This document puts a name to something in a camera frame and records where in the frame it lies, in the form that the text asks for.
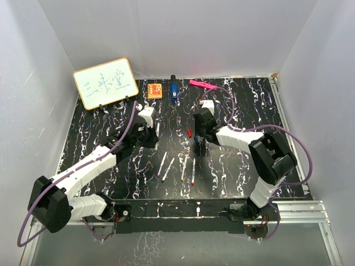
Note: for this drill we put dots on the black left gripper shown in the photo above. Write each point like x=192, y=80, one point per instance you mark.
x=153, y=138

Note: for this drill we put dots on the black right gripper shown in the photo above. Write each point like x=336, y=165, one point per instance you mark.
x=198, y=133

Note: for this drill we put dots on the green marker pen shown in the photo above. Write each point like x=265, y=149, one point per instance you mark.
x=157, y=129

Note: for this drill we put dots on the purple marker pen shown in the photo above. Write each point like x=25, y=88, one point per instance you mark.
x=161, y=164

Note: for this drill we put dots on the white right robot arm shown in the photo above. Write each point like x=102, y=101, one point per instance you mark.
x=271, y=154

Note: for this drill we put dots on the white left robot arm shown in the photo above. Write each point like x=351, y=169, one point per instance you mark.
x=53, y=201

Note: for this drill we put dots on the blue pen cap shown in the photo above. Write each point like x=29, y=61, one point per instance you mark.
x=196, y=139

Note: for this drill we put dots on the blue marker pen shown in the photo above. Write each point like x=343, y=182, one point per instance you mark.
x=167, y=170

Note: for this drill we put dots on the red marker pen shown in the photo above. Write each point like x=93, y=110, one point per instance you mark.
x=193, y=172

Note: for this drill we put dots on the yellow marker pen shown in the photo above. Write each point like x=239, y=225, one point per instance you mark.
x=184, y=167

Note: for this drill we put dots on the pink plastic clip bar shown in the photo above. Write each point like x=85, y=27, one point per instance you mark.
x=202, y=84

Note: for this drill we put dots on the small orange notebook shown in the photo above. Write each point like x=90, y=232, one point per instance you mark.
x=154, y=91

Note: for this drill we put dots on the blue stapler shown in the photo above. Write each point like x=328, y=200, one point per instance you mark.
x=173, y=88

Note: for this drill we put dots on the small yellow-framed whiteboard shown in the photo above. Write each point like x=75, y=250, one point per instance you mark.
x=105, y=83

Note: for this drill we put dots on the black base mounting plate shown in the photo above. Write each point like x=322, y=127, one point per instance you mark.
x=185, y=215

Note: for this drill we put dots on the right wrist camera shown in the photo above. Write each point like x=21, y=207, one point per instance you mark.
x=208, y=104

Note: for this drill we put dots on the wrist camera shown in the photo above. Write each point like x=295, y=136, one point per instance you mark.
x=208, y=104
x=148, y=114

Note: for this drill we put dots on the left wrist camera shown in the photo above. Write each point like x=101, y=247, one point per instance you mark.
x=148, y=114

